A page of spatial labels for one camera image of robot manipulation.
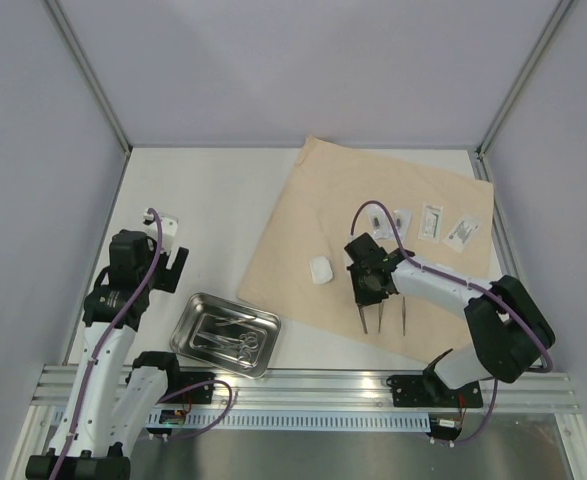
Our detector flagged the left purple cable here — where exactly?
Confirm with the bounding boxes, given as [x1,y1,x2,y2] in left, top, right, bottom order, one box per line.
[47,207,232,480]

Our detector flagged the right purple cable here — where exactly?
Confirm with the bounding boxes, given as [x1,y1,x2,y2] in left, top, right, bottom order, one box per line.
[348,200,554,446]

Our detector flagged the long steel hemostat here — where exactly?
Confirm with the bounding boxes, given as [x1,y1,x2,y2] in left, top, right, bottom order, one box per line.
[215,312,259,329]

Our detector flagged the aluminium frame post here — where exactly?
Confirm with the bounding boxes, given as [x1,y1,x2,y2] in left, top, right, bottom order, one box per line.
[475,0,579,160]
[41,0,133,159]

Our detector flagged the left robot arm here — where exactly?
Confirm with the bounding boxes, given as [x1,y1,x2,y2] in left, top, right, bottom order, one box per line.
[25,221,188,479]

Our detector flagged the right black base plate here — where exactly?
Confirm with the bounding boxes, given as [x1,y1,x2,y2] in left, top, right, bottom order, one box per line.
[386,374,484,408]

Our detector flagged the stainless steel tray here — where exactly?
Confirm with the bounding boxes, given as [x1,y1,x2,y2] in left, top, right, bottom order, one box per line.
[169,293,281,379]

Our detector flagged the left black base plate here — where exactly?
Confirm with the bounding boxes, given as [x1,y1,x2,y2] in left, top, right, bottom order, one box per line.
[157,370,216,405]

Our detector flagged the white gauze pad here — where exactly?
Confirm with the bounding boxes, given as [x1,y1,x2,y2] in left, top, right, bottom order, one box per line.
[309,256,334,285]
[434,263,455,273]

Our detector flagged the green white suture packet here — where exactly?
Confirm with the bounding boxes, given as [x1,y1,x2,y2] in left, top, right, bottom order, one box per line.
[418,204,444,243]

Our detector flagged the left clear blister packet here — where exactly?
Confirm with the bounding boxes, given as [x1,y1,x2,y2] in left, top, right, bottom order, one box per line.
[365,204,392,240]

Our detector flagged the aluminium mounting rail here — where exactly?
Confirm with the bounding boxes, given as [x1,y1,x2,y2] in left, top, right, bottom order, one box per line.
[32,364,582,416]

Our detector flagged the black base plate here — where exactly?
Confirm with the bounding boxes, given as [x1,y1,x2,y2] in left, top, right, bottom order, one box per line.
[157,370,216,405]
[386,374,484,408]

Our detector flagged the slotted grey cable duct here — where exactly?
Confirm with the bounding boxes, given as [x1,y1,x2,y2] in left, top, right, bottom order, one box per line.
[144,408,431,433]

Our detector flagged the tilted white suture packet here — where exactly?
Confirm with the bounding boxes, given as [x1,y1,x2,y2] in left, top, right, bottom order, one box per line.
[443,214,481,253]

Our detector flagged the left aluminium frame post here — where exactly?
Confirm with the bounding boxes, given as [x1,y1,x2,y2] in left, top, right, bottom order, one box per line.
[41,0,133,159]

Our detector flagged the purple cable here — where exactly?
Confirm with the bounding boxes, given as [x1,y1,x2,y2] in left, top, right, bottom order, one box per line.
[47,207,232,480]
[348,200,554,446]

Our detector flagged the right aluminium frame post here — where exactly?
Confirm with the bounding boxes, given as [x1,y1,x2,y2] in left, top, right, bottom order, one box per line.
[475,0,579,160]

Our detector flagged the right clear blister packet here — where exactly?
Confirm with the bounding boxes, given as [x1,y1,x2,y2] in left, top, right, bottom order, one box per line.
[393,209,412,242]

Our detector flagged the beige cloth drape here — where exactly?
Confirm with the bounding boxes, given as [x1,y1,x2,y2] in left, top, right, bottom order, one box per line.
[237,138,494,363]

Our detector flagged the clear blister packet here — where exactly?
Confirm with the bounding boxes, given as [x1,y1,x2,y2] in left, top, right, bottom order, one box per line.
[393,209,412,242]
[365,204,392,240]

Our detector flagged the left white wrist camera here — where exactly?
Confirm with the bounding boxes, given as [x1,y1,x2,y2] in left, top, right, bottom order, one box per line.
[143,208,179,254]

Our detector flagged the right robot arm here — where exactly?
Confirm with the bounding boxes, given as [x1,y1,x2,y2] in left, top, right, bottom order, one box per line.
[345,233,556,405]

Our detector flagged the steel hemostat forceps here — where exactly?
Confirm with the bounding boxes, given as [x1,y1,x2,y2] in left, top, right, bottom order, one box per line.
[195,332,260,358]
[195,331,261,369]

